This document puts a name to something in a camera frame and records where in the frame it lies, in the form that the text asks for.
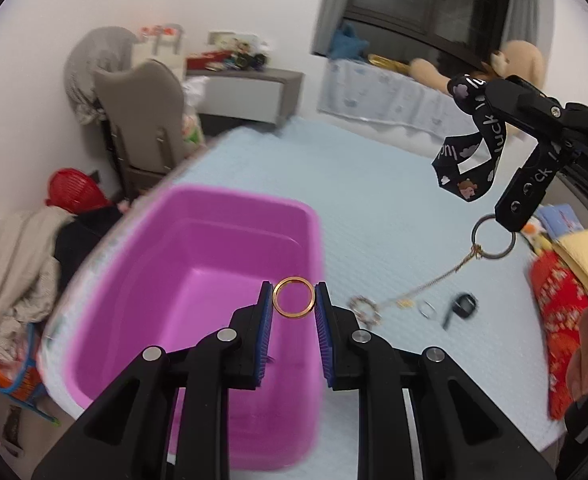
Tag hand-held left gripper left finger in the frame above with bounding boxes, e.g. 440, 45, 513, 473
31, 281, 275, 480

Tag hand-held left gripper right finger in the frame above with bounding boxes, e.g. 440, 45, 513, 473
315, 281, 557, 480

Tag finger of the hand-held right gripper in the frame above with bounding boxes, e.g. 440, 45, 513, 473
481, 84, 570, 137
501, 75, 567, 111

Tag black printed lanyard with key ring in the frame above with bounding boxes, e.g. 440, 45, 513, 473
432, 74, 557, 261

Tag gold ring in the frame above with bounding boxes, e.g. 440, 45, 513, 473
273, 276, 317, 319

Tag multicolour beaded bracelet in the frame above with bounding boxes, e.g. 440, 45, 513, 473
350, 295, 383, 330

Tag purple plastic basin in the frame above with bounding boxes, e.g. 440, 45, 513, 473
41, 184, 325, 472

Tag gold chain necklace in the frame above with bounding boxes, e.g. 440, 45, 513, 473
386, 244, 485, 308

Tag beige plush bear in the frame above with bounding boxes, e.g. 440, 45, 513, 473
409, 40, 547, 95

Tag grey curtain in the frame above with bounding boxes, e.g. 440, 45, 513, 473
500, 0, 559, 52
313, 0, 359, 57

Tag light blue printed blanket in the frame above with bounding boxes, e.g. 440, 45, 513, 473
317, 57, 481, 142

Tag white orange plush toy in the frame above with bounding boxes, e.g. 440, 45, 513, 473
521, 220, 555, 261

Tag dark window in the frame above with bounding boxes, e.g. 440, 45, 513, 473
344, 0, 514, 63

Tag light blue bedspread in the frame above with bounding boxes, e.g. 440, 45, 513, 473
41, 124, 588, 461

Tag blue plush toy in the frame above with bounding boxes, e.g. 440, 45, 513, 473
330, 22, 371, 59

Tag red patterned packet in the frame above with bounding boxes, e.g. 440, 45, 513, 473
530, 250, 588, 421

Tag black cloth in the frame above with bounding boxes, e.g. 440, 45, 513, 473
54, 204, 125, 292

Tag printed plastic bag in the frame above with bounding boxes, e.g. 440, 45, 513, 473
180, 77, 208, 147

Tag grey white nightstand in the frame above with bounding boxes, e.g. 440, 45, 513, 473
185, 68, 305, 127

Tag red plastic basket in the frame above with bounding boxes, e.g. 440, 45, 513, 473
44, 168, 113, 212

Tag blue orange basket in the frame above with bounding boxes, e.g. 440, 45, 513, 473
0, 322, 60, 427

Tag grey chair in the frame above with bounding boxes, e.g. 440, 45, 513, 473
92, 58, 189, 202

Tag beige clothes pile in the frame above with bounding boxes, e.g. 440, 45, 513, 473
0, 206, 75, 357

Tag dark toy figures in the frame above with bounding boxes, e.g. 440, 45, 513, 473
230, 39, 271, 72

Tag red box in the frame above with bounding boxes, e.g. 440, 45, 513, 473
186, 52, 235, 72

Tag white tote bag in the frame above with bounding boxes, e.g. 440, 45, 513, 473
132, 23, 185, 78

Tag grey cloth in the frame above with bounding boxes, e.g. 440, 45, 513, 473
64, 26, 140, 127

